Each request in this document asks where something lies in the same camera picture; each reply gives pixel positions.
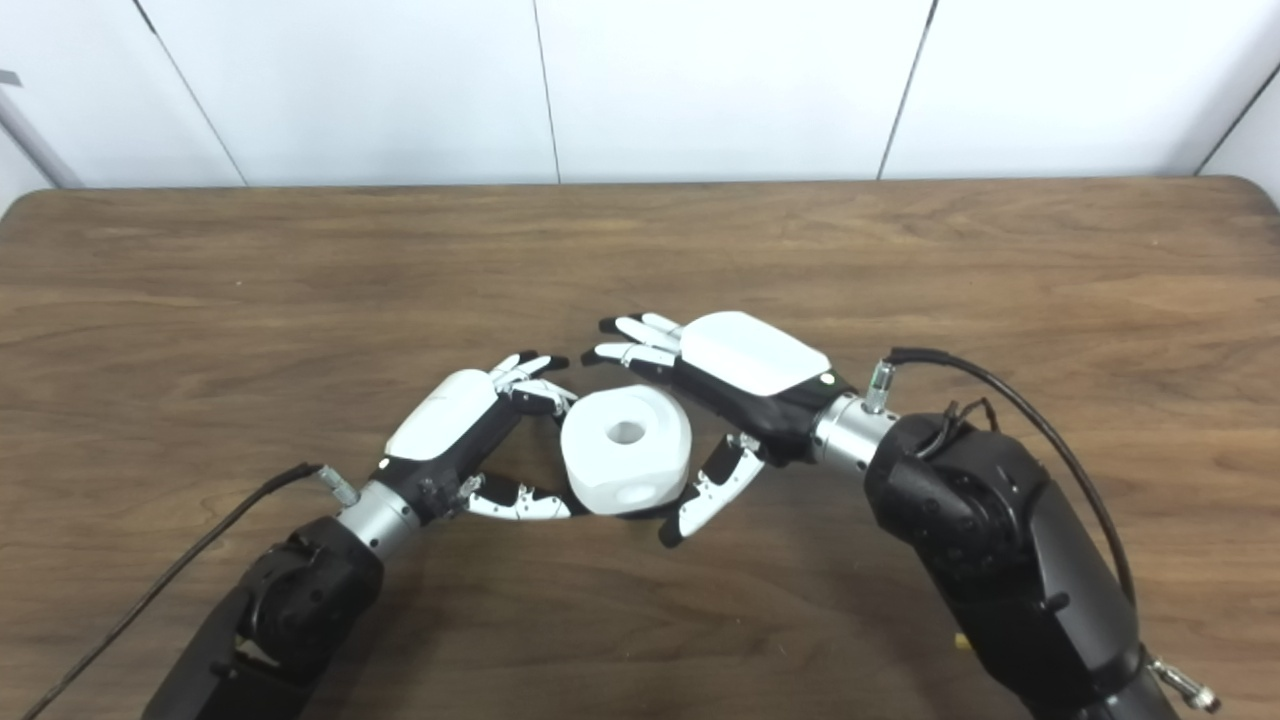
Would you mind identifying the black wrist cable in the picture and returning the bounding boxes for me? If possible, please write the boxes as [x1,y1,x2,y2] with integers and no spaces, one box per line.
[20,462,361,720]
[865,347,1136,606]

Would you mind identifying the round white plastic piece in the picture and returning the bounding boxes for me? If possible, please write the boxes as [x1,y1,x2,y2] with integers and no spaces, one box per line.
[560,385,693,516]

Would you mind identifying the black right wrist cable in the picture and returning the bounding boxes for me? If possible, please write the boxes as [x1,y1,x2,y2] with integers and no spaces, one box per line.
[865,347,1136,606]

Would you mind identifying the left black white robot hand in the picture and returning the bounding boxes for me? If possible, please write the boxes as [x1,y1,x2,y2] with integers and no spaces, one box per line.
[375,352,579,523]

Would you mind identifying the thin black wire loop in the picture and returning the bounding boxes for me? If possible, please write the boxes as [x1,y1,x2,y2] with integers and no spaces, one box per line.
[935,398,1001,441]

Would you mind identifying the grey wall corner post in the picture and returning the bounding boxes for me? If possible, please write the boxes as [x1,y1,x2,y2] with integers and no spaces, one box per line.
[0,90,86,189]

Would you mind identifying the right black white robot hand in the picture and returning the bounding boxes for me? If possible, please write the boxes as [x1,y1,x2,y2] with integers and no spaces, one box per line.
[581,311,836,548]

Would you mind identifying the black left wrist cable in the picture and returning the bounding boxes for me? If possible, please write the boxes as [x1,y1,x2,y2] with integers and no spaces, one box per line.
[20,462,361,720]

